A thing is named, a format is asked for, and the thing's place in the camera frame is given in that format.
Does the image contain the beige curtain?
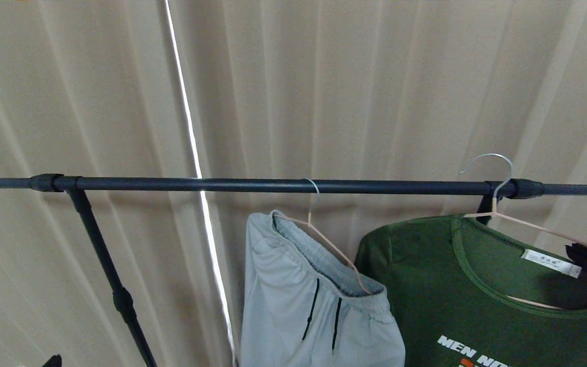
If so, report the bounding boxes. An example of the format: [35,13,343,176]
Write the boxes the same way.
[0,0,587,367]

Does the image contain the green printed shirt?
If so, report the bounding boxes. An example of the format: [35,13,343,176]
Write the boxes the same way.
[355,214,587,367]

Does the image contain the black clothes rack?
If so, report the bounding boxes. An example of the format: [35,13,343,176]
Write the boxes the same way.
[0,173,587,367]

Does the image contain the pink clothes hanger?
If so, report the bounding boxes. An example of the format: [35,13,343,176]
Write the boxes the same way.
[459,153,587,310]
[272,178,373,296]

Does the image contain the pale grey shorts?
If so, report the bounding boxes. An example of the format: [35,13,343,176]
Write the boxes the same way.
[240,210,406,367]

